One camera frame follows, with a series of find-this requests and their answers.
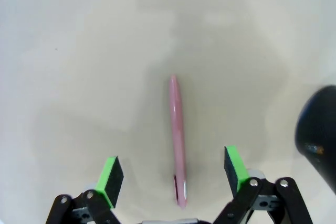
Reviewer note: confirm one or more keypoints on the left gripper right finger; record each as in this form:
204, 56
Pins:
236, 171

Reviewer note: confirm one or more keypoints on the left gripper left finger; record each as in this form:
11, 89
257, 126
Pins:
110, 179

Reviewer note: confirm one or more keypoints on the dark red pen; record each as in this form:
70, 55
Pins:
176, 119

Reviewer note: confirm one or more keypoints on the black mesh pen holder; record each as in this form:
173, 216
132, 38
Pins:
320, 119

